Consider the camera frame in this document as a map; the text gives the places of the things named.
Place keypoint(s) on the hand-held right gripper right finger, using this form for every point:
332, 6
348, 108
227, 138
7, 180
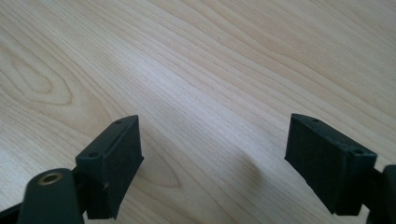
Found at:
327, 166

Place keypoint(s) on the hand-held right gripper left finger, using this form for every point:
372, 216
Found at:
112, 166

